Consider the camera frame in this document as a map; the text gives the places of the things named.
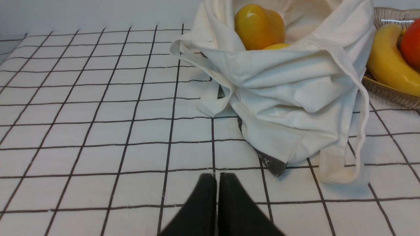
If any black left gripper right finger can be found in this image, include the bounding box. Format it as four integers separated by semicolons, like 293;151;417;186
219;173;284;236

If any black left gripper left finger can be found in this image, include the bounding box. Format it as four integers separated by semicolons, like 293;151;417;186
159;173;217;236

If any yellow lemon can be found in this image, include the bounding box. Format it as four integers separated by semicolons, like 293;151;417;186
264;43;290;50

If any white cloth tote bag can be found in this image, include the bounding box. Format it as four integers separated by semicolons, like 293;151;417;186
170;0;376;184

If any white black grid tablecloth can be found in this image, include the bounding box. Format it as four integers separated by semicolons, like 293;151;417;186
0;25;420;236

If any left yellow banana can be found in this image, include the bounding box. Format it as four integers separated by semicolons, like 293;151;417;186
367;24;420;97

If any red orange pomegranate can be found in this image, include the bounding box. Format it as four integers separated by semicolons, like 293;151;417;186
400;18;420;71

